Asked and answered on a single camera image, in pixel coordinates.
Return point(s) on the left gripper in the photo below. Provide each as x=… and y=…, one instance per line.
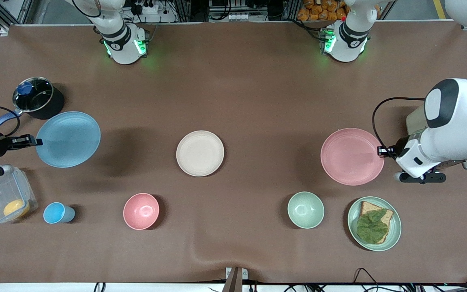
x=400, y=144

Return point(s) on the pink plate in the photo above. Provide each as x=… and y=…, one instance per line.
x=351, y=157

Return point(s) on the blue plate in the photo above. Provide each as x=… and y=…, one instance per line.
x=68, y=140

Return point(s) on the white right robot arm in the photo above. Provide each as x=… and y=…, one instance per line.
x=122, y=40

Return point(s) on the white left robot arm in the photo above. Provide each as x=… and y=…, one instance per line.
x=460, y=117

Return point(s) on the beige and chrome toaster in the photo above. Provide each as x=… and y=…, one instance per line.
x=414, y=121

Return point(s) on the glass lid with blue knob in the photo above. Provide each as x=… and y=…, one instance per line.
x=24, y=88

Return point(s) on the clear plastic lidded container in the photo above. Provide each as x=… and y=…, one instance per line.
x=2, y=194

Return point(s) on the bread slice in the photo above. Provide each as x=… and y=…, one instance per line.
x=365, y=207

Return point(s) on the yellow round food piece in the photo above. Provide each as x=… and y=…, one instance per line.
x=14, y=208

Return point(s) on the green plate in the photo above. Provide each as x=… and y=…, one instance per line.
x=395, y=227

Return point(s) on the blue cup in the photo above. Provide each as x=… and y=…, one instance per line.
x=53, y=213

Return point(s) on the green lettuce leaf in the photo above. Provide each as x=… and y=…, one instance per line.
x=371, y=229

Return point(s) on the green bowl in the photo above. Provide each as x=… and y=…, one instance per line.
x=305, y=210

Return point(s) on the pink bowl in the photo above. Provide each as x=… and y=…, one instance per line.
x=141, y=211

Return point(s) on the brown table mat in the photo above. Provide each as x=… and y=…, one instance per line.
x=258, y=101

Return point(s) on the bag of orange buns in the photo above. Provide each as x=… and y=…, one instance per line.
x=318, y=11

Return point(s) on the beige plate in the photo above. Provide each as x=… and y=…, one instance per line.
x=200, y=153

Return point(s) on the white power strip with plugs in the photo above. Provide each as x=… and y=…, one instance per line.
x=151, y=9

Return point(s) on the small white socket strip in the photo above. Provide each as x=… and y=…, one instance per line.
x=239, y=17

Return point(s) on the metal table edge bracket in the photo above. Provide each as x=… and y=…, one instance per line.
x=236, y=280

